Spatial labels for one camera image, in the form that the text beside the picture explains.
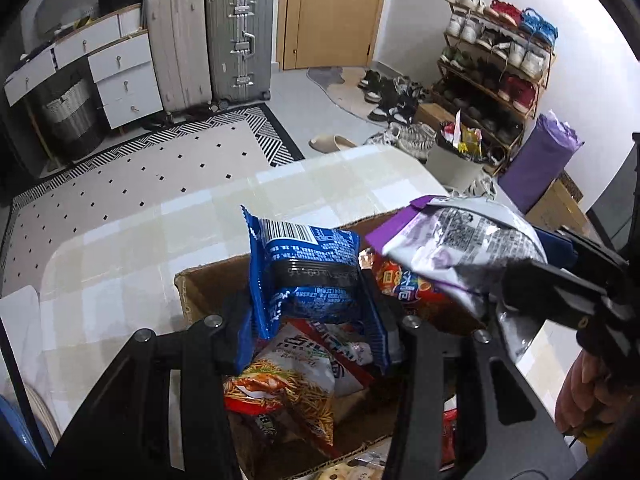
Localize beige door mat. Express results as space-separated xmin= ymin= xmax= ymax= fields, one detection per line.
xmin=306 ymin=65 xmax=396 ymax=121

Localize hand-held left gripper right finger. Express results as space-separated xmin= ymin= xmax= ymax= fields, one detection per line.
xmin=357 ymin=270 xmax=578 ymax=480

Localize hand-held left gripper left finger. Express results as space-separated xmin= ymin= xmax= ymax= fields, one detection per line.
xmin=47 ymin=287 xmax=256 ymax=480

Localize large red snack packet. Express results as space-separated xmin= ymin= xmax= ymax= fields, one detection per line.
xmin=370 ymin=250 xmax=478 ymax=336

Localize yellow wrapper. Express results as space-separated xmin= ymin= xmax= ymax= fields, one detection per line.
xmin=457 ymin=125 xmax=483 ymax=158

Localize purple white snack packet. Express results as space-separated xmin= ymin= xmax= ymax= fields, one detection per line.
xmin=372 ymin=194 xmax=548 ymax=361

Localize small red snack packet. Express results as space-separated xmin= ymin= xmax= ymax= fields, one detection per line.
xmin=442 ymin=394 xmax=459 ymax=467

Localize wooden door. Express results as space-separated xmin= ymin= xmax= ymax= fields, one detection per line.
xmin=276 ymin=0 xmax=392 ymax=71

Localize small cardboard box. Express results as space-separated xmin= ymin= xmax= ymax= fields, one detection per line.
xmin=415 ymin=104 xmax=457 ymax=131

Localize white drawer cabinet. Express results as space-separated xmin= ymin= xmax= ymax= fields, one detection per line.
xmin=4 ymin=2 xmax=166 ymax=133

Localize person's right hand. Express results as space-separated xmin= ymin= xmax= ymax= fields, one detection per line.
xmin=555 ymin=347 xmax=640 ymax=436

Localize person's right forearm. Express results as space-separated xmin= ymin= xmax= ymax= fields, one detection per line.
xmin=580 ymin=427 xmax=618 ymax=458

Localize wooden shoe rack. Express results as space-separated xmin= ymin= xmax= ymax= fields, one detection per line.
xmin=432 ymin=0 xmax=557 ymax=161

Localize plain cardboard box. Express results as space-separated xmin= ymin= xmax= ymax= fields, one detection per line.
xmin=525 ymin=180 xmax=591 ymax=233

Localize beige slipper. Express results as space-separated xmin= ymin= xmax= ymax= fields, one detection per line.
xmin=308 ymin=134 xmax=357 ymax=153

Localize clear biscuit packet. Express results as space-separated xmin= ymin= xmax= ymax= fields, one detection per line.
xmin=310 ymin=450 xmax=388 ymax=480

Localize blue snack packet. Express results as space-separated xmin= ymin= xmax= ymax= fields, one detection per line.
xmin=241 ymin=205 xmax=393 ymax=376

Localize checked tablecloth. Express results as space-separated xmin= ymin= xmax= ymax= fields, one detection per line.
xmin=0 ymin=144 xmax=583 ymax=480

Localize purple rolled mat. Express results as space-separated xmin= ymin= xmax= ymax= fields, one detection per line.
xmin=497 ymin=112 xmax=585 ymax=211

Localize blue chair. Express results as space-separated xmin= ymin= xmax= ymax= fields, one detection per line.
xmin=0 ymin=395 xmax=53 ymax=461

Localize beige waste bin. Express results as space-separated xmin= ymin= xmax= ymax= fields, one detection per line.
xmin=425 ymin=130 xmax=488 ymax=192

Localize large printed cardboard box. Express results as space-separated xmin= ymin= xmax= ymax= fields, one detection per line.
xmin=174 ymin=210 xmax=501 ymax=480

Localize woven laundry basket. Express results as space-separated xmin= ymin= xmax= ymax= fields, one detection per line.
xmin=37 ymin=77 xmax=106 ymax=161

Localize black white patterned rug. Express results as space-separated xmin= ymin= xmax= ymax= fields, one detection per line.
xmin=0 ymin=102 xmax=306 ymax=281

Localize noodle picture snack packet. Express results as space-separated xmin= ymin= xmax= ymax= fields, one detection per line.
xmin=222 ymin=317 xmax=376 ymax=451

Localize silver suitcase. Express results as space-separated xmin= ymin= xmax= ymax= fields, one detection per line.
xmin=205 ymin=0 xmax=275 ymax=108

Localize beige suitcase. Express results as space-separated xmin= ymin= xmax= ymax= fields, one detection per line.
xmin=145 ymin=0 xmax=213 ymax=116

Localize rows of racked shoes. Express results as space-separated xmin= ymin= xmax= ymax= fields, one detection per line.
xmin=444 ymin=0 xmax=558 ymax=146

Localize pile of loose shoes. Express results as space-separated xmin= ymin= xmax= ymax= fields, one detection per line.
xmin=357 ymin=69 xmax=438 ymax=158

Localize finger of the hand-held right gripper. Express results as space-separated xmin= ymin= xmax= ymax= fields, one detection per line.
xmin=487 ymin=259 xmax=608 ymax=333
xmin=535 ymin=227 xmax=631 ymax=291

